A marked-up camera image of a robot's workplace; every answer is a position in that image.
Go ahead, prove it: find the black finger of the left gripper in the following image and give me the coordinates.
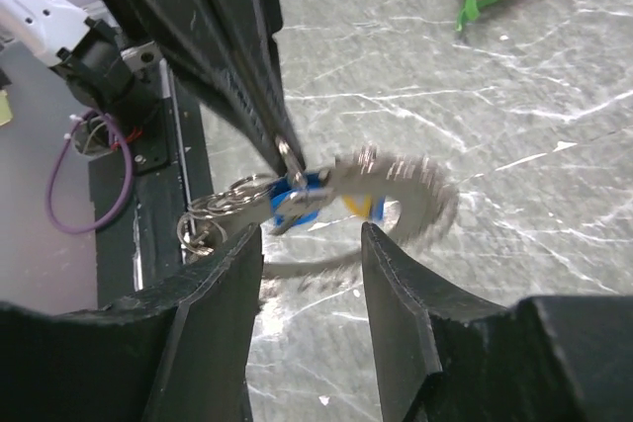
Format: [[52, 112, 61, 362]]
[[68, 0, 288, 176], [210, 0, 306, 170]]

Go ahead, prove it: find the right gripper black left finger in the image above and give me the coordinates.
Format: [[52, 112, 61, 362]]
[[1, 225, 263, 421]]

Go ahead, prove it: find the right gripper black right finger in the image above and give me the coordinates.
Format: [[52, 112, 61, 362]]
[[361, 223, 632, 421]]

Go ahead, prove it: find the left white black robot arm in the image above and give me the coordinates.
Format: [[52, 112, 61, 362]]
[[1, 0, 306, 175]]

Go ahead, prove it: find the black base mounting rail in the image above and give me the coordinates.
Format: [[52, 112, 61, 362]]
[[95, 61, 213, 306]]

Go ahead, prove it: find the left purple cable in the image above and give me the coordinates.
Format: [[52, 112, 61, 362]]
[[45, 108, 136, 234]]

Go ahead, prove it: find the blue key tag on ring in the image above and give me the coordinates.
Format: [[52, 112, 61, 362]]
[[269, 169, 334, 235]]

